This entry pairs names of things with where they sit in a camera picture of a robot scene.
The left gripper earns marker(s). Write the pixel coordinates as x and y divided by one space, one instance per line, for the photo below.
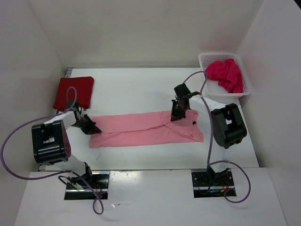
91 128

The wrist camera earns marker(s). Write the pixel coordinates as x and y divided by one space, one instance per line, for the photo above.
74 106
181 91

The white plastic basket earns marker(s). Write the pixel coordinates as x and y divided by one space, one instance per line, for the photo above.
212 88

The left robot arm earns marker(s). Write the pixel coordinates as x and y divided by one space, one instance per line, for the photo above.
51 145

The light pink t-shirt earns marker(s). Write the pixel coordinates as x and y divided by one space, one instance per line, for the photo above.
152 128

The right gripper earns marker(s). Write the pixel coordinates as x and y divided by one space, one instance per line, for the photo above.
175 116

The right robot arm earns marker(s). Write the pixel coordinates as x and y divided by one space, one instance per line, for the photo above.
227 130

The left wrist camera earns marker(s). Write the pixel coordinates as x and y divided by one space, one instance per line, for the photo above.
74 106

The hot pink t-shirt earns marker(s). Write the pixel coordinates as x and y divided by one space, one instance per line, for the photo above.
228 75

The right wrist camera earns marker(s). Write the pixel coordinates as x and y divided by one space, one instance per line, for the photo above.
181 91

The red t-shirt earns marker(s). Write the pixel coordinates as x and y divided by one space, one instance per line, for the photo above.
83 86

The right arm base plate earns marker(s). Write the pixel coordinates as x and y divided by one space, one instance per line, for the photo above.
200 181

